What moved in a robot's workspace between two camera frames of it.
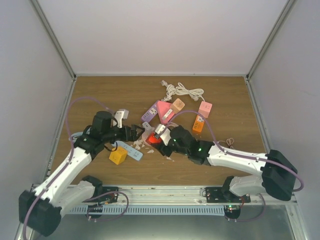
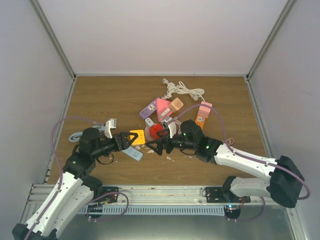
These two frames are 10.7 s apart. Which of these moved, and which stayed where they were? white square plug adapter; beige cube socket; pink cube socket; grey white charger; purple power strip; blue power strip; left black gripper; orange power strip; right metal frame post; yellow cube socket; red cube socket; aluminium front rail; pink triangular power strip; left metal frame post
Moved: white square plug adapter; red cube socket; left black gripper; purple power strip; yellow cube socket; grey white charger
Stayed: beige cube socket; orange power strip; pink triangular power strip; right metal frame post; pink cube socket; left metal frame post; aluminium front rail; blue power strip
